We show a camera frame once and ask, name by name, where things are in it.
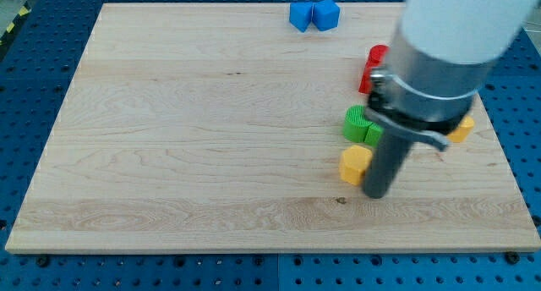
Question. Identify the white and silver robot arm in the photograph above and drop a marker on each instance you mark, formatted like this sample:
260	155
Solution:
439	55

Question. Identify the yellow block behind arm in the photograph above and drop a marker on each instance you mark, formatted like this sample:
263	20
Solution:
462	130

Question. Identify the green star block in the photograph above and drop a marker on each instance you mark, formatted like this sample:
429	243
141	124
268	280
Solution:
358	129

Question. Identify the light wooden board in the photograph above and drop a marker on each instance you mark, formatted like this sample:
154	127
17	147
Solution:
195	128

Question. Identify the yellow hexagon block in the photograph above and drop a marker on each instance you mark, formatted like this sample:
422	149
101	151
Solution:
354	163

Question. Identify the dark grey cylindrical pointer rod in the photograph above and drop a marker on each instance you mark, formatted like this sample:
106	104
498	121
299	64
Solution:
389	156

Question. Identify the blue block left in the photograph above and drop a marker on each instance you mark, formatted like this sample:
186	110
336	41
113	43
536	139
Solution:
300	15

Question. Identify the red block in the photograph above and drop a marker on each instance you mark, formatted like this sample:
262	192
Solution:
375	59

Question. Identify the blue cube block right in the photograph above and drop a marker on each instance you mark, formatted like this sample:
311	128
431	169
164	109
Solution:
326	15

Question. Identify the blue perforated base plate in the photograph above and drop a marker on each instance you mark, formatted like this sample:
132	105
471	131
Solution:
47	44

